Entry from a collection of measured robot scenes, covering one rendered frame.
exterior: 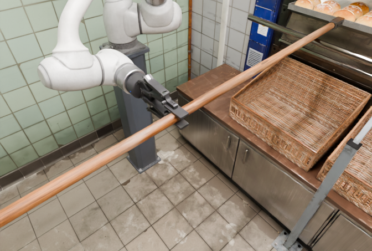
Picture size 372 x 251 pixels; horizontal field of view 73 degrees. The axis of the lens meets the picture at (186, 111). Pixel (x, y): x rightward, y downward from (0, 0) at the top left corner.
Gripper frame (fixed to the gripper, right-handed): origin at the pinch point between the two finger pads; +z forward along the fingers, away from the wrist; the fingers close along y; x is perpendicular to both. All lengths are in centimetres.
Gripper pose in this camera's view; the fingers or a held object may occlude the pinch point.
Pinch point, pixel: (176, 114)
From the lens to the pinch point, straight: 70.1
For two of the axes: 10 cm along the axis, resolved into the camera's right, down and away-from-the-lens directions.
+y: 0.0, 7.5, 6.7
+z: 6.6, 5.0, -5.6
